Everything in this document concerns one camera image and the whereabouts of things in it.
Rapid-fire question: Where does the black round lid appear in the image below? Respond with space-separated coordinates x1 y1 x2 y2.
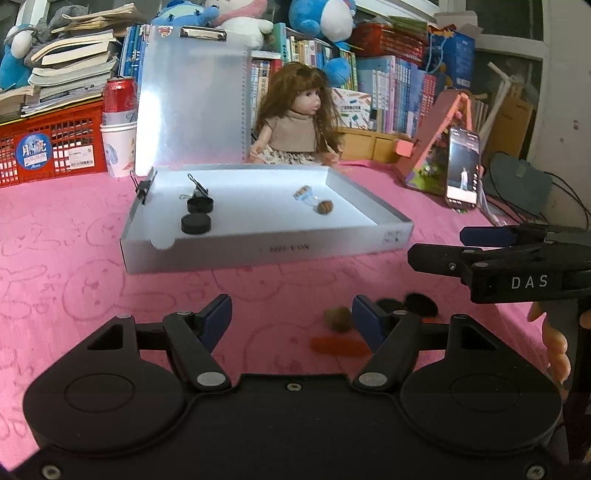
376 298 407 315
180 213 211 235

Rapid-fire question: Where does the clear plastic dome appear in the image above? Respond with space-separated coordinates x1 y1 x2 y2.
301 194 322 208

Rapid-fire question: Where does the large black binder clip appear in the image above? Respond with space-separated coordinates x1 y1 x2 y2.
179 173 209 200

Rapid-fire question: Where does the blue hair clip front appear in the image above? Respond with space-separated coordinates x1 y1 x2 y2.
294 185 314 201

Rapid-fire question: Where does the brown walnut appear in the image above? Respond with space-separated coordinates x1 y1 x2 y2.
315 200 334 215
322 307 355 333

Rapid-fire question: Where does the black round cap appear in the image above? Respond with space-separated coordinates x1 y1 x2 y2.
186 196 214 214

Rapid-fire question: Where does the person right hand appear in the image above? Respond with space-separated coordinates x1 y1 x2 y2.
527 302 571 385

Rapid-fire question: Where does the black flat round lid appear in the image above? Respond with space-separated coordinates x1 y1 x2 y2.
376 298 407 315

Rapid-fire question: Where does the black round container base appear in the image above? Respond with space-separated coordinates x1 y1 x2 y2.
404 292 439 319

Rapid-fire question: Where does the dark grey pouch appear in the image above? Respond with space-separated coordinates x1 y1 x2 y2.
483 152 553 216

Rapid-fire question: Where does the orange carrot toy long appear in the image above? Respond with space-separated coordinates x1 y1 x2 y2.
310 336 372 358

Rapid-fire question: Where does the pink triangular toy house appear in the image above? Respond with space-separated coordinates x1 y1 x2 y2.
394 89 473 196

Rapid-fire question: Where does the smartphone with pink case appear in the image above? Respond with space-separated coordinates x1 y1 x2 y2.
445 127 481 210

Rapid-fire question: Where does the white shallow cardboard box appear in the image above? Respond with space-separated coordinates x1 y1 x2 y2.
120 164 414 274

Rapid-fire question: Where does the wooden drawer unit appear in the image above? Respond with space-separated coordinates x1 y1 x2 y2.
338 127 414 164

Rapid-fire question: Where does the pink bunny table cloth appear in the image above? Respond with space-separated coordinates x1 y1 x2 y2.
1 174 547 468

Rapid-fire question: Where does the black binder clip on box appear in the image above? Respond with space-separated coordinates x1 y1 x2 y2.
129 168 157 205

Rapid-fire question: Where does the white stationery box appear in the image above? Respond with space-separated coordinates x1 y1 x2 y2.
332 88 372 130

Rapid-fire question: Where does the row of upright books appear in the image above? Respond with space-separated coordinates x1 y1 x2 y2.
119 21 491 139

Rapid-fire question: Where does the blue cardboard box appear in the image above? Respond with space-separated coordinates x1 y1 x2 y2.
424 28 476 89

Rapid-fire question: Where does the brown haired baby doll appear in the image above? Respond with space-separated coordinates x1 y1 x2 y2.
249 62 341 167

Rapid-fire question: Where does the white paper cup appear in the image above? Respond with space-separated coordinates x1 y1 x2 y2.
100 111 137 178

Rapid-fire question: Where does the red basket top right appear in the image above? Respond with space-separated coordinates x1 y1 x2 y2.
349 23 427 66

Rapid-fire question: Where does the red plastic basket left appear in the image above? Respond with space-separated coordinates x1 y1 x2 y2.
1 100 107 187

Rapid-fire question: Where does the translucent clipboard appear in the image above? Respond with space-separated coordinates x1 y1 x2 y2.
135 26 252 176

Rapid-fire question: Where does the red soda can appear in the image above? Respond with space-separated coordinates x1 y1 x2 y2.
103 77 137 113

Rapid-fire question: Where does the large blue white plush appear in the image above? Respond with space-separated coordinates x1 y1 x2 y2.
288 0 356 88

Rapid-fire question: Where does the stack of books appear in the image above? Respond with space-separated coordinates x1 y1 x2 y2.
1 1 145 122

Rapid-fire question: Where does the pink white bunny plush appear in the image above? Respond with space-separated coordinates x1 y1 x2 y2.
204 0 273 50

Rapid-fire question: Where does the blue plush toy left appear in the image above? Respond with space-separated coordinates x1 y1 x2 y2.
0 24 35 91

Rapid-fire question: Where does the small blue plush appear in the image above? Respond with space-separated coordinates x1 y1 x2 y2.
150 0 219 27

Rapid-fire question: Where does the white charging cable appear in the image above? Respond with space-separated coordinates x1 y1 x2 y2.
476 188 502 226

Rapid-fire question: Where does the white plastic pipe frame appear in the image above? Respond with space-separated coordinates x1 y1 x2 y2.
479 62 521 152

